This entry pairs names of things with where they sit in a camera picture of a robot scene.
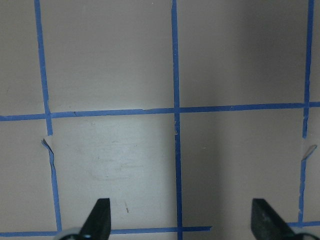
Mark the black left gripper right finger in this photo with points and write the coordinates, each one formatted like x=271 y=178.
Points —
x=266 y=224

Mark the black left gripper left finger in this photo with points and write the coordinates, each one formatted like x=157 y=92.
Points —
x=98 y=224

